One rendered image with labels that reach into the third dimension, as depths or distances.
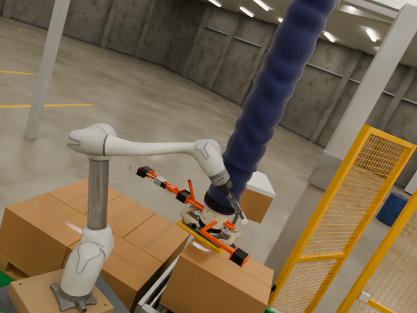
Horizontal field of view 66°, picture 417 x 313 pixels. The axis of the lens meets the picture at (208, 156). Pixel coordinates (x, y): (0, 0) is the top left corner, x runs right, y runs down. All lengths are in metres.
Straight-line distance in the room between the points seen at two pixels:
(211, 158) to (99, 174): 0.60
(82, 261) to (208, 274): 0.79
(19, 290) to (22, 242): 1.05
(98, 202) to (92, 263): 0.30
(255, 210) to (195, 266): 1.76
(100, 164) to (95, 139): 0.23
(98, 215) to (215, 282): 0.83
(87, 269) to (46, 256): 1.09
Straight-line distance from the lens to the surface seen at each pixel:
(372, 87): 2.87
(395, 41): 2.92
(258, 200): 3.66
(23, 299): 1.79
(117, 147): 1.47
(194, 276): 2.12
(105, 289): 2.01
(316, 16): 1.85
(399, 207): 9.27
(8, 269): 3.11
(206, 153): 1.41
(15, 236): 2.87
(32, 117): 5.36
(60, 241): 2.58
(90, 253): 1.65
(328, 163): 2.84
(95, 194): 1.73
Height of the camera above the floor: 2.12
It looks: 16 degrees down
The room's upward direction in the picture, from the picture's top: 23 degrees clockwise
